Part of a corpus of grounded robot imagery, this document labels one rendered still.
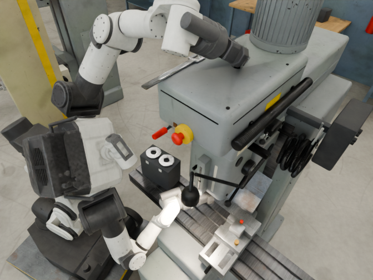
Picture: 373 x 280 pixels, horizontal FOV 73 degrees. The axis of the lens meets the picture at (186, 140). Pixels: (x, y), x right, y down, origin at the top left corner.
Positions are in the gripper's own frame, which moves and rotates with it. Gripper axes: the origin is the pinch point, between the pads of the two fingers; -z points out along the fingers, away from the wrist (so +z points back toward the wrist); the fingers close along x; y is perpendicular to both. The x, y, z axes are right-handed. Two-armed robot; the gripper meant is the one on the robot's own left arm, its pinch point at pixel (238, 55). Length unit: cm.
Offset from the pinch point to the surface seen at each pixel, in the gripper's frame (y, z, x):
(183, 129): -23.3, 12.7, 7.2
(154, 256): -119, -31, -3
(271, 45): 6.8, -13.8, -2.2
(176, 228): -100, -39, -7
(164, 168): -75, -30, -31
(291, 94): -2.5, -19.4, 11.2
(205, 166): -39.3, -9.6, 5.5
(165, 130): -30.7, 9.6, -2.6
